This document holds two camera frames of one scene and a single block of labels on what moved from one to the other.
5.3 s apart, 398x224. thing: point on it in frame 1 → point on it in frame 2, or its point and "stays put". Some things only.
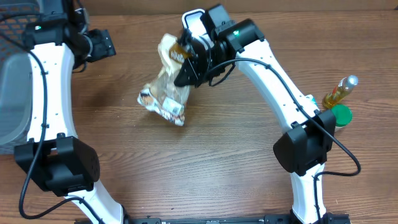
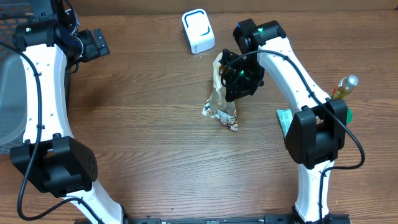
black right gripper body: x=208 y=60 → x=249 y=78
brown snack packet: x=163 y=94 → x=217 y=105
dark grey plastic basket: x=15 y=73 stays put
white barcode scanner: x=192 y=20 stays put
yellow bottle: x=340 y=91 stays put
